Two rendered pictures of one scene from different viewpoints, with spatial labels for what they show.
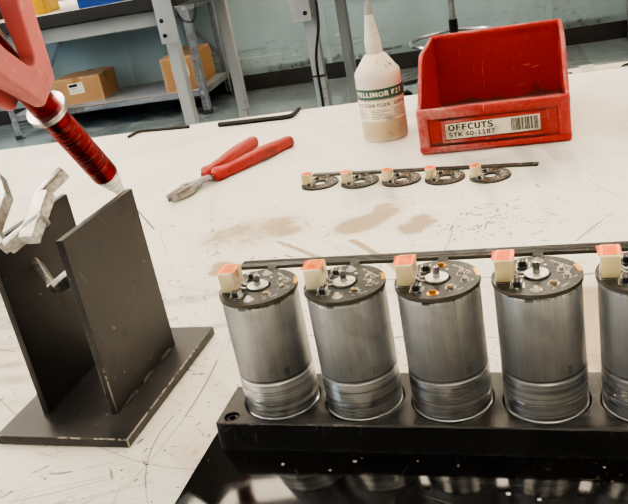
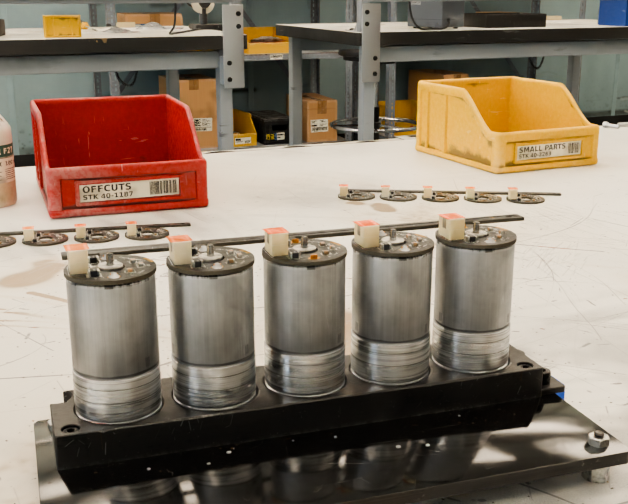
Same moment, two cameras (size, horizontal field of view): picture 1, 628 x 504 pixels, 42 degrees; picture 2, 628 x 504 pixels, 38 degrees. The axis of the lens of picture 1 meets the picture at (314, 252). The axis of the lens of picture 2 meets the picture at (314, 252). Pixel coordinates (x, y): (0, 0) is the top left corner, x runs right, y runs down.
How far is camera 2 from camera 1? 0.13 m
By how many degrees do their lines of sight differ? 36
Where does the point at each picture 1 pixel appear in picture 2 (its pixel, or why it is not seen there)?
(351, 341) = (230, 315)
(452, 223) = not seen: hidden behind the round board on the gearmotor
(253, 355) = (114, 343)
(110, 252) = not seen: outside the picture
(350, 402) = (219, 388)
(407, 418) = (275, 399)
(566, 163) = (218, 223)
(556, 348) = (419, 305)
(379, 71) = not seen: outside the picture
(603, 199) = not seen: hidden behind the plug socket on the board
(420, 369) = (294, 342)
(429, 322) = (312, 287)
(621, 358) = (467, 312)
